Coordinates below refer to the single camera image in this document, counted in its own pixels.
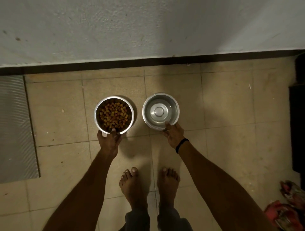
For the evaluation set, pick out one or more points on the person's left foot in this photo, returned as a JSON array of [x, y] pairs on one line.
[[132, 188]]

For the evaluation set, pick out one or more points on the person's right hand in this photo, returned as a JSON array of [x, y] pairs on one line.
[[175, 135]]

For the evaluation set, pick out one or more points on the black wristband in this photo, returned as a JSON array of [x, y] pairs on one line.
[[181, 144]]

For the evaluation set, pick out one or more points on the person's foot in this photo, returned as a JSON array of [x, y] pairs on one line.
[[168, 188], [132, 188]]

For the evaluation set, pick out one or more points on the person's left forearm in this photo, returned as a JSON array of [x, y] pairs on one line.
[[79, 197]]

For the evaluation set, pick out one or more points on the black furniture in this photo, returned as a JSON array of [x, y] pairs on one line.
[[297, 114]]

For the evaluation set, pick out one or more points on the grey ribbed floor mat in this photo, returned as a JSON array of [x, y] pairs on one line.
[[14, 128]]

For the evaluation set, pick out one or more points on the steel bowl with kibble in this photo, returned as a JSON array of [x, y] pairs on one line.
[[114, 115]]

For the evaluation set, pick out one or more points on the brown pet food kibble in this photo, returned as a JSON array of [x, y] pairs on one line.
[[114, 114]]

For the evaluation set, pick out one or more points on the red patterned cloth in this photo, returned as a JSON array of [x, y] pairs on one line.
[[287, 209]]

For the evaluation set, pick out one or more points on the person's left hand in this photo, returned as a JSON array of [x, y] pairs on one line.
[[108, 142]]

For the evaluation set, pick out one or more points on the person's right forearm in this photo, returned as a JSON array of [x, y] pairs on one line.
[[224, 190]]

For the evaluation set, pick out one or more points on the grey trousers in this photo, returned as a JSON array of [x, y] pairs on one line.
[[154, 220]]

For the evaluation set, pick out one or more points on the person's right foot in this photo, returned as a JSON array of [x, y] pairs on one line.
[[168, 188]]

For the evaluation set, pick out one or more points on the person's left thumb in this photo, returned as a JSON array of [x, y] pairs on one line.
[[113, 132]]

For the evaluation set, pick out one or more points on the person's right thumb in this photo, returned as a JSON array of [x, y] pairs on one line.
[[167, 125]]

